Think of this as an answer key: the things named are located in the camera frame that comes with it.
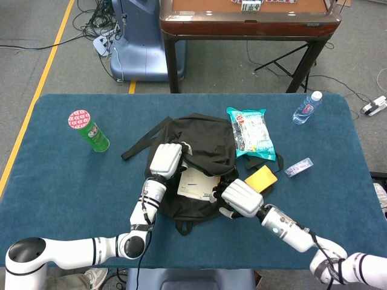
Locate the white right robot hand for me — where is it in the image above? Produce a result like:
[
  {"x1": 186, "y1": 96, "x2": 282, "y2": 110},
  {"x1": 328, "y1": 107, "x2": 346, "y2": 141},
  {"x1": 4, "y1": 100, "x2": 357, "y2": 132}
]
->
[{"x1": 210, "y1": 178, "x2": 264, "y2": 220}]

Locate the white paper booklet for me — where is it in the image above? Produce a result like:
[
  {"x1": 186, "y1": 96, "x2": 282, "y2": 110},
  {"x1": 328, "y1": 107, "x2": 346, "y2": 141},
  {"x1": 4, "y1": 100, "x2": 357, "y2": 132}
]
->
[{"x1": 177, "y1": 167, "x2": 223, "y2": 202}]

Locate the black fabric backpack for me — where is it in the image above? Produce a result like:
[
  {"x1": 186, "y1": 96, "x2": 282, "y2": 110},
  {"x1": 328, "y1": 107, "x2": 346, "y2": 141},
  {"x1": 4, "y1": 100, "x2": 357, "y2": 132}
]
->
[{"x1": 120, "y1": 113, "x2": 285, "y2": 236}]

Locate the teal snack bag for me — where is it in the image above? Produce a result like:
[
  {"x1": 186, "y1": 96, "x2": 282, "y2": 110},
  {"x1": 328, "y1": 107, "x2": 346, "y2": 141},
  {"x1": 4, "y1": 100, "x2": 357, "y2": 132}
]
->
[{"x1": 226, "y1": 107, "x2": 277, "y2": 161}]

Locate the yellow sponge block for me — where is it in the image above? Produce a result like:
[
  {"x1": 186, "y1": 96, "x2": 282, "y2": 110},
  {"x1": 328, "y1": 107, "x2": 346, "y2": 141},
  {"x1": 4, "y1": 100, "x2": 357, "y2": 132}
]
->
[{"x1": 244, "y1": 165, "x2": 279, "y2": 194}]

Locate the blue robot torso base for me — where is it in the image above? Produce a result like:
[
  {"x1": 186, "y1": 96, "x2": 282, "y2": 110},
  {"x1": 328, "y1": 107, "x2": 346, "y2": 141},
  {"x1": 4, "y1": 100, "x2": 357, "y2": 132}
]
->
[{"x1": 125, "y1": 268, "x2": 256, "y2": 290}]

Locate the clear plastic water bottle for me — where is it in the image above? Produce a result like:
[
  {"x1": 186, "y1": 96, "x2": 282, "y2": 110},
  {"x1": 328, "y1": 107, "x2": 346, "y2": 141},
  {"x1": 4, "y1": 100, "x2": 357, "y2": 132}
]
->
[{"x1": 291, "y1": 90, "x2": 324, "y2": 126}]

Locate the grey sneaker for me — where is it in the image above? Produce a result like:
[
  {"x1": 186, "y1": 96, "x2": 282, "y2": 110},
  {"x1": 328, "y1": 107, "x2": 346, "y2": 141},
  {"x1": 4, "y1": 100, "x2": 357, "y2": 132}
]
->
[
  {"x1": 373, "y1": 182, "x2": 387, "y2": 218},
  {"x1": 83, "y1": 267, "x2": 109, "y2": 286}
]

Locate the green chip can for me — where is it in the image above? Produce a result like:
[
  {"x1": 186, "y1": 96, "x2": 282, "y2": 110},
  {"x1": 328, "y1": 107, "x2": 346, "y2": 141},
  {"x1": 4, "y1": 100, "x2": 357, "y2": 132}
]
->
[{"x1": 67, "y1": 109, "x2": 111, "y2": 153}]

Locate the white power strip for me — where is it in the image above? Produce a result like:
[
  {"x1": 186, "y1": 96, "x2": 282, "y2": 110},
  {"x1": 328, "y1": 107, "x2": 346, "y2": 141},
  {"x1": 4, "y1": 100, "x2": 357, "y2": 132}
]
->
[
  {"x1": 92, "y1": 28, "x2": 122, "y2": 57},
  {"x1": 361, "y1": 95, "x2": 387, "y2": 117}
]

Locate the brown mahjong table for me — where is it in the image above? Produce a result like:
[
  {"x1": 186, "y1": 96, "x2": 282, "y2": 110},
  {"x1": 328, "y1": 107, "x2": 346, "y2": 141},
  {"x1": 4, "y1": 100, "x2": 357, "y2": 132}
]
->
[{"x1": 159, "y1": 0, "x2": 339, "y2": 94}]

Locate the blue grey robot stand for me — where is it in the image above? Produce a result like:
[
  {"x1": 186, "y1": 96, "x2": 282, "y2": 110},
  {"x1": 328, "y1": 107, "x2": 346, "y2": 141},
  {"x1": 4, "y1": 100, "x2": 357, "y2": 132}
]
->
[{"x1": 109, "y1": 0, "x2": 187, "y2": 82}]

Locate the blue table cloth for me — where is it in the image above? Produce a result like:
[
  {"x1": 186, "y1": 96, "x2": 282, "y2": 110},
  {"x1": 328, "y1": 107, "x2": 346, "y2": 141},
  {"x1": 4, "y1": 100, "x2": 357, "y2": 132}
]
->
[{"x1": 0, "y1": 92, "x2": 387, "y2": 269}]

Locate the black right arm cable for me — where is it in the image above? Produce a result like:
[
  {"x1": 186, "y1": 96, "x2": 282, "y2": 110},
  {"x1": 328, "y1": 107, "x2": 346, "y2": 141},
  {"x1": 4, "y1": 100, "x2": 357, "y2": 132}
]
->
[{"x1": 302, "y1": 226, "x2": 348, "y2": 286}]

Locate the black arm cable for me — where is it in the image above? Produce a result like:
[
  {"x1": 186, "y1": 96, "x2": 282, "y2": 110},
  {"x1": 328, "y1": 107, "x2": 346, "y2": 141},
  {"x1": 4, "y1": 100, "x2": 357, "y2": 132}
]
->
[
  {"x1": 132, "y1": 193, "x2": 155, "y2": 290},
  {"x1": 302, "y1": 226, "x2": 348, "y2": 286}
]

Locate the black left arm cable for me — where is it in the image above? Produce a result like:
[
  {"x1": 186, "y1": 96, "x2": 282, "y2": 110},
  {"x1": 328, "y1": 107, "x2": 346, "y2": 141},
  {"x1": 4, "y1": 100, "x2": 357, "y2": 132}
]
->
[{"x1": 132, "y1": 193, "x2": 155, "y2": 290}]

